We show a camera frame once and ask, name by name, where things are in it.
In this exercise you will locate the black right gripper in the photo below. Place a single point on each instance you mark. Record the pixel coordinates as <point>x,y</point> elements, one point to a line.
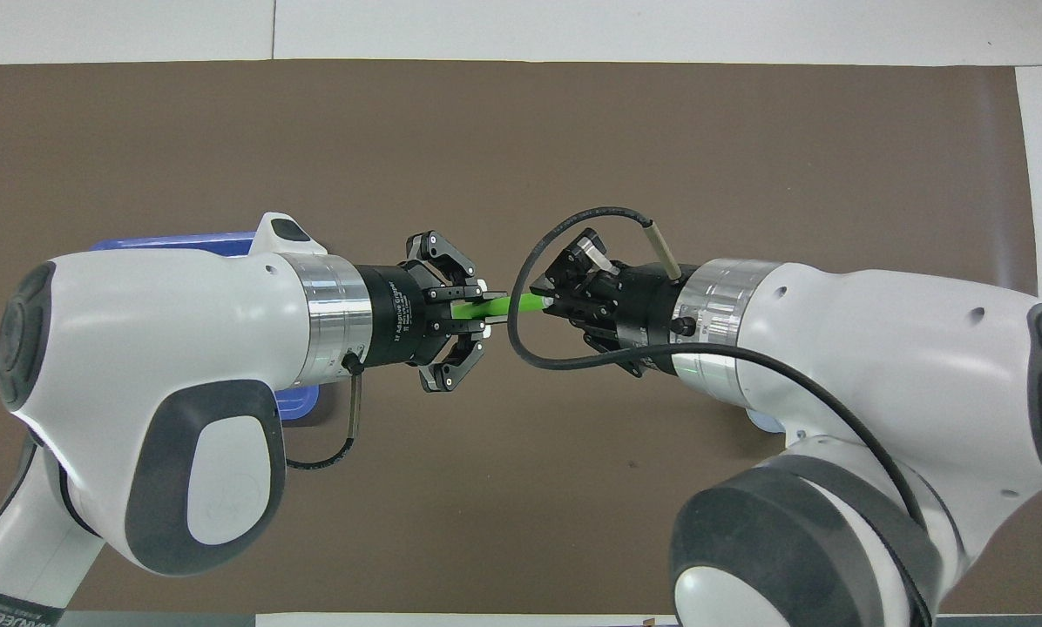
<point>647,313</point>

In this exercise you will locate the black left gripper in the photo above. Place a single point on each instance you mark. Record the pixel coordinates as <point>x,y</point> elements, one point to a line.
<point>395,313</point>

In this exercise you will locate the green marker pen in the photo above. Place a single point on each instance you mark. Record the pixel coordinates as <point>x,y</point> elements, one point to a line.
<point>504,305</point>

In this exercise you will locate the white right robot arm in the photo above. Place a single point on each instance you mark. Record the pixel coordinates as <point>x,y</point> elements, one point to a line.
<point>878,366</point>

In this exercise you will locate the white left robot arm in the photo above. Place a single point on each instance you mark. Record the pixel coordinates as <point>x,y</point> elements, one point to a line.
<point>138,348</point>

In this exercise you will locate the blue plastic tray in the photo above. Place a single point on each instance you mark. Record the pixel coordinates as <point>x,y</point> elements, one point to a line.
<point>181,242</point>

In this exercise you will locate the brown table mat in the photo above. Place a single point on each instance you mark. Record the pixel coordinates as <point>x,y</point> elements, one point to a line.
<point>521,131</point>

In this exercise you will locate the translucent plastic cup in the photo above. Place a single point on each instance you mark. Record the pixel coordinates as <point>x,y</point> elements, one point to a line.
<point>765,421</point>

